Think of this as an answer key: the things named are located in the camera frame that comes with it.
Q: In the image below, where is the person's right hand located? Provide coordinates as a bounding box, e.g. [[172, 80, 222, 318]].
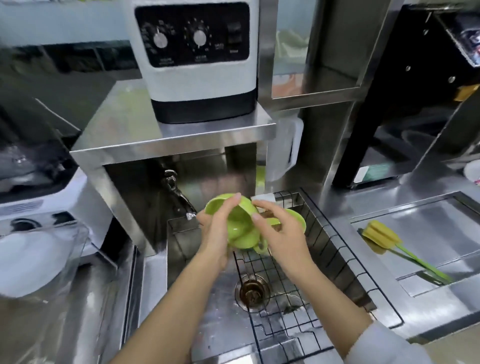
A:
[[251, 199, 313, 275]]

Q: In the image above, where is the person's left hand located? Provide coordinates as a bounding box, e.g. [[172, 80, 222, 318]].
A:
[[195, 193, 243, 264]]

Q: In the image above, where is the green ceramic cup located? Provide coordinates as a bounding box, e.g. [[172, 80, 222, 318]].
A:
[[204, 193, 271, 256]]

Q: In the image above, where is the person's left forearm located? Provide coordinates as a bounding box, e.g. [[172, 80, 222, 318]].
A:
[[108, 247, 230, 364]]

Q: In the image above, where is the person's right forearm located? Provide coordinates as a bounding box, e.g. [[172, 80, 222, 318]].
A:
[[290, 262, 376, 359]]

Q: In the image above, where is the green ceramic saucer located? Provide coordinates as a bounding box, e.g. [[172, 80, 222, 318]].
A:
[[262, 208, 307, 238]]

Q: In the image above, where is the steel faucet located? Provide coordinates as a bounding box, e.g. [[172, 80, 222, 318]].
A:
[[161, 169, 198, 222]]

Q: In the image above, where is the round sink drain strainer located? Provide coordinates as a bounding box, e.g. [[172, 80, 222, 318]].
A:
[[235, 274, 271, 312]]

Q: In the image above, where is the white plastic jug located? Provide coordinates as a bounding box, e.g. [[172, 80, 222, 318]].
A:
[[265, 116, 304, 183]]

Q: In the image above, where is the stainless steel sink basin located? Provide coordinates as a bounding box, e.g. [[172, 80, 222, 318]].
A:
[[166, 189, 405, 364]]

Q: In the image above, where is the stainless steel shelf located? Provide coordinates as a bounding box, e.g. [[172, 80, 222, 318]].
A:
[[70, 79, 278, 256]]

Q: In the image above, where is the white machine with dials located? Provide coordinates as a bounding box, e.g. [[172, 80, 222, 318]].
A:
[[125, 0, 260, 125]]

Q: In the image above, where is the white sleeve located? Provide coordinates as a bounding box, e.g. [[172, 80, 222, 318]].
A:
[[342, 320, 425, 364]]

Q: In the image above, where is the recessed steel drain tray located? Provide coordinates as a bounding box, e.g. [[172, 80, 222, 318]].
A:
[[350, 191, 480, 298]]

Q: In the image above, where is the stainless steel cabinet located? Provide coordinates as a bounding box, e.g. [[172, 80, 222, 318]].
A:
[[258, 0, 395, 110]]

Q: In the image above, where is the white blender base appliance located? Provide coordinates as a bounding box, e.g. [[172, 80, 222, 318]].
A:
[[0, 90, 113, 265]]

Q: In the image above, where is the black machine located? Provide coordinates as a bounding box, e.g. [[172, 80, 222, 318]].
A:
[[331, 0, 480, 189]]

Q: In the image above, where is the clear plastic container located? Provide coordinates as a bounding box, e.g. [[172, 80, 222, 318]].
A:
[[0, 221, 91, 301]]

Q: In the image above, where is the white cup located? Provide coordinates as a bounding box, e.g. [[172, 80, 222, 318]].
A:
[[463, 159, 480, 187]]

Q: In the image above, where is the black wire sink rack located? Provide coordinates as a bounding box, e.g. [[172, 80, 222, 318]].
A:
[[232, 190, 377, 364]]

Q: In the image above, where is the yellow sponge brush green handle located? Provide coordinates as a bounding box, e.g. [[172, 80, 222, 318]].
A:
[[361, 220, 455, 285]]

